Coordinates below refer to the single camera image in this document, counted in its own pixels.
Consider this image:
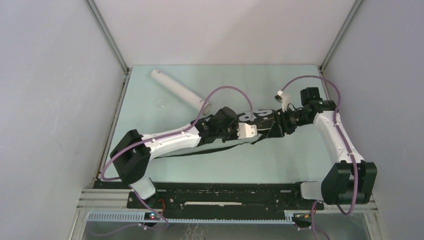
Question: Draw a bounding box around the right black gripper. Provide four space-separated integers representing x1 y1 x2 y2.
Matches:
267 106 311 138

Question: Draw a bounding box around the black racket cover bag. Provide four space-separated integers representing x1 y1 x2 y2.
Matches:
158 109 276 158

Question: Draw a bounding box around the white shuttlecock tube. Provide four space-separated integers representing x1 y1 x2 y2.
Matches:
150 68 211 115

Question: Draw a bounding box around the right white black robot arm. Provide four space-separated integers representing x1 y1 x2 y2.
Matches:
273 87 378 209

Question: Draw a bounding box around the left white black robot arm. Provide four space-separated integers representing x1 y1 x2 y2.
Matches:
106 106 245 208

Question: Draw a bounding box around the right electronics board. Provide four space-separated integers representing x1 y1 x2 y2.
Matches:
292 214 312 231

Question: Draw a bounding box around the electronics board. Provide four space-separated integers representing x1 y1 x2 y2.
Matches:
143 212 162 221
292 214 312 231

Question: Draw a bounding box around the left electronics board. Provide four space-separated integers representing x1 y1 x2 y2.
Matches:
143 212 162 221

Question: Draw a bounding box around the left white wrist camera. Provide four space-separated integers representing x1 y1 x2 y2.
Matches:
237 122 258 139

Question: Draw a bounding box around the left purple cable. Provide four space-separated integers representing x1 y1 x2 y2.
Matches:
100 86 255 230

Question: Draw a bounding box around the purple cable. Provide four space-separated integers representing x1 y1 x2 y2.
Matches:
279 75 360 240
100 86 255 230

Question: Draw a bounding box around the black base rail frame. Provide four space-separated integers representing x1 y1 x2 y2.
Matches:
79 180 379 229

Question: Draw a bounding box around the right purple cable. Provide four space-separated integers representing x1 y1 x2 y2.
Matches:
279 75 360 240

